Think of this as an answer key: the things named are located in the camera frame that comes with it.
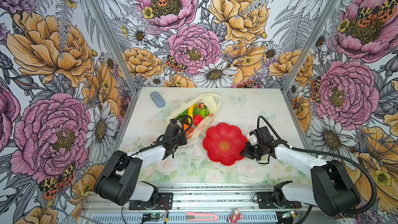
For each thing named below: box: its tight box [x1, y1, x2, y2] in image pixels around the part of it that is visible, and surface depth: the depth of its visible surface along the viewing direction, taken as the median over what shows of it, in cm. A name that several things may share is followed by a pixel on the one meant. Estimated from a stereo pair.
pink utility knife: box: [186, 211, 219, 222], surface depth 71 cm
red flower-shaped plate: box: [202, 122, 248, 166], surface depth 94 cm
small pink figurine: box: [226, 208, 244, 224], surface depth 70 cm
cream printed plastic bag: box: [165, 93, 222, 141], surface depth 100 cm
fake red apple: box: [193, 114, 204, 127], surface depth 100 cm
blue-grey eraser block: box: [149, 91, 166, 108], surface depth 115 cm
